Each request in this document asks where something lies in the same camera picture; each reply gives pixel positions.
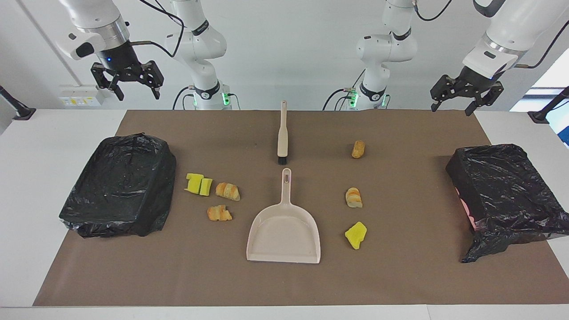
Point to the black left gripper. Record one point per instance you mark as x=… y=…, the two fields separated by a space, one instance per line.
x=473 y=82

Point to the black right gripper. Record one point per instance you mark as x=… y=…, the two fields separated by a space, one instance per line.
x=119 y=58

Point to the brown bread roll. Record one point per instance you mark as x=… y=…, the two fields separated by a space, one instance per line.
x=358 y=149

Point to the yellow sponge piece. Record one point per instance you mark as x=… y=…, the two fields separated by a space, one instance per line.
x=194 y=183
x=206 y=187

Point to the striped croissant piece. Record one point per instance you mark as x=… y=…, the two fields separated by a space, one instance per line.
x=227 y=191
x=219 y=214

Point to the orange striped bread piece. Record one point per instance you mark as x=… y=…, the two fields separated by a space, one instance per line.
x=354 y=198

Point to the beige hand brush black bristles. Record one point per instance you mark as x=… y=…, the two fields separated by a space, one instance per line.
x=282 y=138

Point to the large yellow sponge chunk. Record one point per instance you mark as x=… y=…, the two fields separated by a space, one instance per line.
x=356 y=234

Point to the beige plastic dustpan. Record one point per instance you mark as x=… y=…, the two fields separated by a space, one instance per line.
x=284 y=231

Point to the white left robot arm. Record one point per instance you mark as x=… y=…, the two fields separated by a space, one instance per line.
x=382 y=49

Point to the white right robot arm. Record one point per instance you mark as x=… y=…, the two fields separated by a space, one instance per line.
x=202 y=44

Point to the black bag lined pink bin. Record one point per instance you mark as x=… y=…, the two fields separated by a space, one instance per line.
x=506 y=195

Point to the black clamp stand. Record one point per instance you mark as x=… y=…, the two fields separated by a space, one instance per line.
x=13 y=106
x=549 y=109

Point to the brown table mat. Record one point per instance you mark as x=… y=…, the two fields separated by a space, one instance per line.
x=400 y=275

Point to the white wall power socket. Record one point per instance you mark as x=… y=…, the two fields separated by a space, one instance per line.
x=80 y=95

